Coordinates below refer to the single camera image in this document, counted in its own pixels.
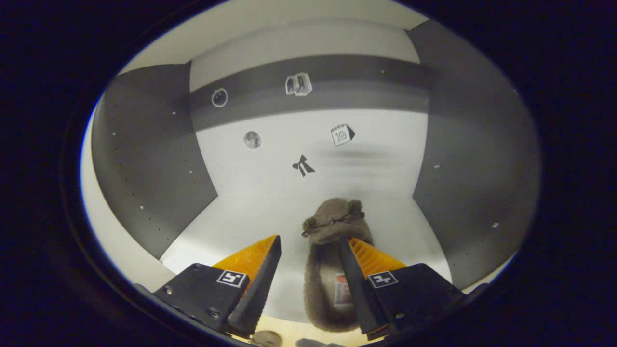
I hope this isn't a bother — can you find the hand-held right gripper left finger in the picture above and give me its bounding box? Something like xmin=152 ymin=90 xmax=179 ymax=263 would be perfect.
xmin=135 ymin=235 xmax=282 ymax=338

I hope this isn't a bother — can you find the white cabinet door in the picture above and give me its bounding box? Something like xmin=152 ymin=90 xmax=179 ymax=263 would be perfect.
xmin=80 ymin=92 xmax=176 ymax=292

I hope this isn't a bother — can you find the grey and white shoe cabinet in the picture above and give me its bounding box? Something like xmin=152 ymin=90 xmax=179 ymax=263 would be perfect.
xmin=80 ymin=0 xmax=543 ymax=338

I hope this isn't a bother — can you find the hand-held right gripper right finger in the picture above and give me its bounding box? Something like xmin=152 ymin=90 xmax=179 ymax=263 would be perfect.
xmin=337 ymin=237 xmax=487 ymax=340

